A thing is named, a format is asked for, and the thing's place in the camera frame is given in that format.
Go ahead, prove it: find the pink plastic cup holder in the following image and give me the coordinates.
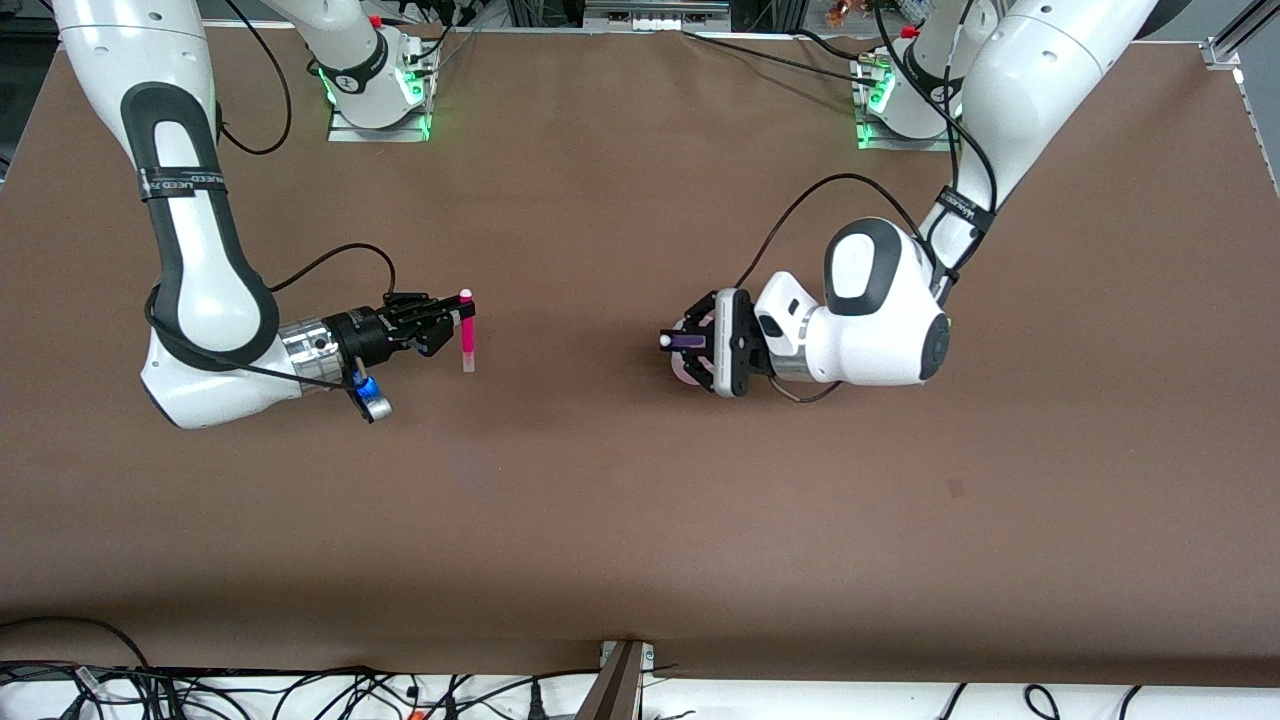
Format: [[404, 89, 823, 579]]
[[667, 314, 717, 387]]

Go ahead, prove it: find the black table cable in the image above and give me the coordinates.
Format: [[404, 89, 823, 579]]
[[683, 28, 891, 87]]

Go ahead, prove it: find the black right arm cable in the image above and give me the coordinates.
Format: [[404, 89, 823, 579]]
[[215, 0, 399, 302]]

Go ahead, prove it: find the metal table edge bracket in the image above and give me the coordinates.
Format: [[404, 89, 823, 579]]
[[575, 639, 657, 720]]

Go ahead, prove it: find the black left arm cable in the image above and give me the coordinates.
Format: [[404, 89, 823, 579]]
[[734, 0, 1002, 293]]

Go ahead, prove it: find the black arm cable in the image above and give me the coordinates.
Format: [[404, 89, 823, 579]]
[[215, 0, 399, 302], [734, 0, 1002, 293]]

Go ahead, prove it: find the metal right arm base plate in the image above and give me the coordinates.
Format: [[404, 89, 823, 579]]
[[327, 40, 434, 144]]

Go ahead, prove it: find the pink pen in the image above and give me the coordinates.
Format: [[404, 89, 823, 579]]
[[457, 289, 479, 375]]

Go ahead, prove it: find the black looped floor cable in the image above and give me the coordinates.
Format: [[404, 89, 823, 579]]
[[0, 616, 157, 693]]

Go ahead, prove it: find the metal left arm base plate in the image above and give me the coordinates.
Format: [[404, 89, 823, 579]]
[[856, 50, 963, 154]]

